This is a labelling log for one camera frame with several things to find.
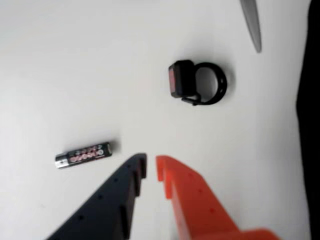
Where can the navy gripper finger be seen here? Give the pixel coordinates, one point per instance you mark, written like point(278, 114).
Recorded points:
point(105, 205)

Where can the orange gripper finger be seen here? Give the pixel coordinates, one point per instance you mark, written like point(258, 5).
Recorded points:
point(197, 205)

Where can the black AA battery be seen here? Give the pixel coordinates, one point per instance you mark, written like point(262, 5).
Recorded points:
point(83, 155)

